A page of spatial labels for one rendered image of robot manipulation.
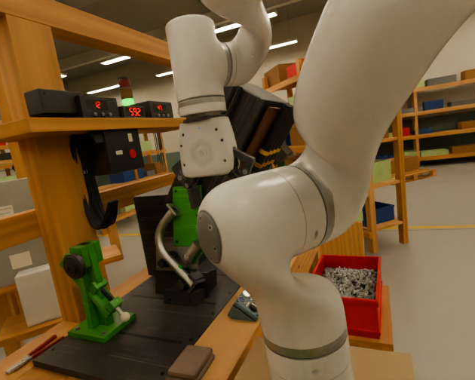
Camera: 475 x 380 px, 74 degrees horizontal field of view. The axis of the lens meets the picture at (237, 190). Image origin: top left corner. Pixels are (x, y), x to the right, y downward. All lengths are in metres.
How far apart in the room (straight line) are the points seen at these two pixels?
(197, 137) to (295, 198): 0.25
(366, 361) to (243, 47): 0.64
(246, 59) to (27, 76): 0.76
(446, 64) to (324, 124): 9.92
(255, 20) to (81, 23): 0.97
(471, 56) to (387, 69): 10.06
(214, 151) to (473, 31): 10.04
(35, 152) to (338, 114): 0.99
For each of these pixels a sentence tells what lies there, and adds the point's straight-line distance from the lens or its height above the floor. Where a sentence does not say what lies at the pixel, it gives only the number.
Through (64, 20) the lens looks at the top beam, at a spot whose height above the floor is 1.88.
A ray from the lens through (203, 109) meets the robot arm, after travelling 0.54.
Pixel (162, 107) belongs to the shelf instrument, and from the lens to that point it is 1.45.
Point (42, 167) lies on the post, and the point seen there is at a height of 1.41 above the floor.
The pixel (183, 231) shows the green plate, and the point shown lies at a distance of 1.11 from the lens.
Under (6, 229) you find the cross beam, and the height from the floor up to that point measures 1.24.
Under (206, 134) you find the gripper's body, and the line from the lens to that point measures 0.54.
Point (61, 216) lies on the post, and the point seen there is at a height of 1.25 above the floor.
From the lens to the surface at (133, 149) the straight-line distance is 1.24.
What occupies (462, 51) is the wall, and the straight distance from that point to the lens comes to 10.31.
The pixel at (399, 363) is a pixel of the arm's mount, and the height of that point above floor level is 0.94.
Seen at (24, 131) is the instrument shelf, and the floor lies 1.51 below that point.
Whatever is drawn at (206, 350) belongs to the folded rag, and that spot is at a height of 0.93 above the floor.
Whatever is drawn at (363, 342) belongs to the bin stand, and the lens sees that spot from 1.05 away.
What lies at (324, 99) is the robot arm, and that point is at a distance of 0.29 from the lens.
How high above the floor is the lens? 1.41
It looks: 9 degrees down
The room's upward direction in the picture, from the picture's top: 8 degrees counter-clockwise
